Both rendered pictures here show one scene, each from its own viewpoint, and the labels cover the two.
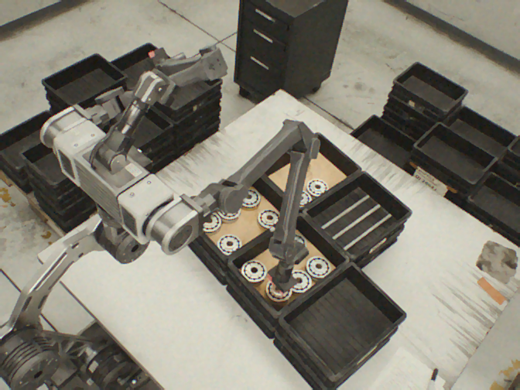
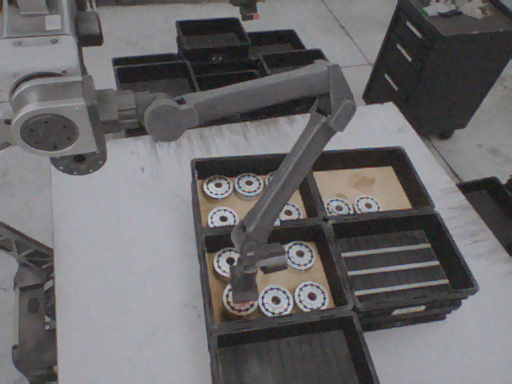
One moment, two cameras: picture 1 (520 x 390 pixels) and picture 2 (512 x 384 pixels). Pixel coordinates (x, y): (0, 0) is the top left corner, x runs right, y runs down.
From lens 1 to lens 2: 98 cm
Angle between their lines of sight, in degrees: 18
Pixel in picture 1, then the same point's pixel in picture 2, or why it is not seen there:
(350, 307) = (324, 371)
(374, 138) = (484, 202)
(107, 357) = not seen: hidden behind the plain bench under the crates
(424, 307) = not seen: outside the picture
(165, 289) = (139, 238)
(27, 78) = not seen: hidden behind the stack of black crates
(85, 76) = (219, 35)
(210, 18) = (372, 43)
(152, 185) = (55, 45)
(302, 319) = (252, 352)
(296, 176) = (302, 147)
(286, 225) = (261, 210)
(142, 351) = (68, 290)
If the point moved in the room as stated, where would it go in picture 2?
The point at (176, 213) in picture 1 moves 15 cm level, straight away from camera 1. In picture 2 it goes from (58, 92) to (109, 50)
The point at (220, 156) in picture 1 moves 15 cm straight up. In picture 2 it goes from (287, 138) to (293, 112)
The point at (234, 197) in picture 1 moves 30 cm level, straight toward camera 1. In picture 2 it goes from (167, 116) to (32, 223)
